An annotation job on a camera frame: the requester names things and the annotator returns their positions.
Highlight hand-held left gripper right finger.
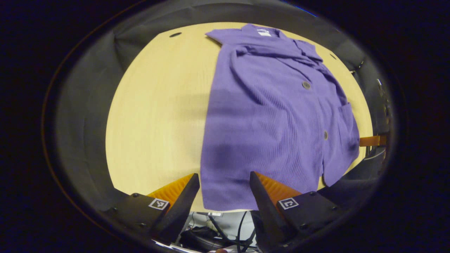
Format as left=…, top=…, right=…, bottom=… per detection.
left=250, top=171, right=343, bottom=252

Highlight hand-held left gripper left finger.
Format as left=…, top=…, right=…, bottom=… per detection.
left=104, top=173, right=201, bottom=245

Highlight purple button shirt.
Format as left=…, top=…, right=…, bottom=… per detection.
left=200, top=24, right=361, bottom=212

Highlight black cables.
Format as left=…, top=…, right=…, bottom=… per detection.
left=179, top=211, right=259, bottom=252

